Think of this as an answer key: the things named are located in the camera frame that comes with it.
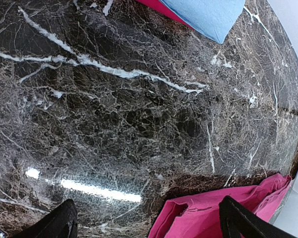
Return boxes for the pink trousers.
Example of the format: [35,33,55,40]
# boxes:
[149,174,292,238]

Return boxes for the folded red garment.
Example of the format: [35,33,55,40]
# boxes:
[137,0,193,29]

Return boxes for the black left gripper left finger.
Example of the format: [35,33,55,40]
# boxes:
[12,199,78,238]

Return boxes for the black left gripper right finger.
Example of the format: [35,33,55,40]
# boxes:
[219,196,296,238]

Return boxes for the folded light blue shirt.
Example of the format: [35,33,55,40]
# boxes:
[161,0,245,44]

